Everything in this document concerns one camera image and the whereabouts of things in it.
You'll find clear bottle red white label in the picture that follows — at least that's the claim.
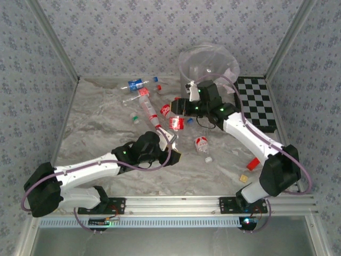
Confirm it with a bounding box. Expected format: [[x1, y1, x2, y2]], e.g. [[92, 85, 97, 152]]
[[194, 135, 214, 164]]

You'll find long clear bottle red label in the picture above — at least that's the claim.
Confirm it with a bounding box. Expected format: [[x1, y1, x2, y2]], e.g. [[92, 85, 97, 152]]
[[138, 95, 163, 132]]

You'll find clear plastic bucket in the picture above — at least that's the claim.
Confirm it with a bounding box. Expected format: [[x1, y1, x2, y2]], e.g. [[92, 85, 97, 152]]
[[177, 41, 241, 93]]

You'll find black and white chessboard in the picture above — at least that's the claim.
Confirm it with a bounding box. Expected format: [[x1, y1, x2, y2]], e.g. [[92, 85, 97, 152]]
[[233, 76, 278, 133]]

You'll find clear bottle blue label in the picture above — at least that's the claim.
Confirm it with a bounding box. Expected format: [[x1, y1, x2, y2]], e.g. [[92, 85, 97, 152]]
[[119, 76, 159, 93]]

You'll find red plastic block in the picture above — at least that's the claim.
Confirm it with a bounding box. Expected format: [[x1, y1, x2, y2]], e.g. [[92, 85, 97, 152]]
[[246, 157, 261, 171]]

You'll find grey metal panel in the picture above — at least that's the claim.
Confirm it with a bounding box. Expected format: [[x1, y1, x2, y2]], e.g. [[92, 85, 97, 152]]
[[26, 226, 320, 256]]

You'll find small circuit board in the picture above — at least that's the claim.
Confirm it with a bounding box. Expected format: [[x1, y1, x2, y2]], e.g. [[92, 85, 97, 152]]
[[239, 216, 258, 230], [88, 217, 111, 227]]

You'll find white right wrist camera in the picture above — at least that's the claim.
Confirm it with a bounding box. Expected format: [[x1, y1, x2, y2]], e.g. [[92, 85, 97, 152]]
[[185, 81, 201, 102]]

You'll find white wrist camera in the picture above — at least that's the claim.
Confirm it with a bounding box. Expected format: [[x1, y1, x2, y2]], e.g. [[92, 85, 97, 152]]
[[156, 127, 178, 150], [185, 81, 201, 102]]

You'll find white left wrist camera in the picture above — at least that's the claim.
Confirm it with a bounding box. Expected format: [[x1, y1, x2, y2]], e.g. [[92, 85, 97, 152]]
[[156, 127, 178, 150]]

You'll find thin black cable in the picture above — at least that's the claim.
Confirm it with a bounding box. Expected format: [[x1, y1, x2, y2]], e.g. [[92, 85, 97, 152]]
[[196, 114, 218, 130]]

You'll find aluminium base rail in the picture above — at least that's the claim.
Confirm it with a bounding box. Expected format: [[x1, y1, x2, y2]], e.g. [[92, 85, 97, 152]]
[[53, 196, 319, 217]]

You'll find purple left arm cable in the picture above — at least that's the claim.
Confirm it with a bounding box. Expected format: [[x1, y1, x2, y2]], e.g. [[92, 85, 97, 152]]
[[20, 127, 173, 213]]

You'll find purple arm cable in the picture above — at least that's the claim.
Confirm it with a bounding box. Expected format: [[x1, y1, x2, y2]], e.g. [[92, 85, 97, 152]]
[[20, 127, 173, 213], [190, 74, 313, 195]]

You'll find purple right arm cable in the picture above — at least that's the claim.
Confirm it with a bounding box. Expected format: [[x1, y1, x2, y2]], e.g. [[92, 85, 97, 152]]
[[190, 74, 313, 195]]

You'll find slotted grey cable duct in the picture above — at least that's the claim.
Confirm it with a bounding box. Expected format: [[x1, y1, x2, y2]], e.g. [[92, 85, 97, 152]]
[[39, 216, 240, 229]]

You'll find aluminium frame post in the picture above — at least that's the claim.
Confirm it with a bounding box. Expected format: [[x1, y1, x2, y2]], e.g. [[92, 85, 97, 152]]
[[25, 0, 80, 81], [266, 0, 319, 79]]

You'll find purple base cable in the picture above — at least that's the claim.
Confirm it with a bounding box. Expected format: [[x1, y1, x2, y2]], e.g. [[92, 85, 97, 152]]
[[73, 207, 104, 235], [243, 199, 272, 235]]

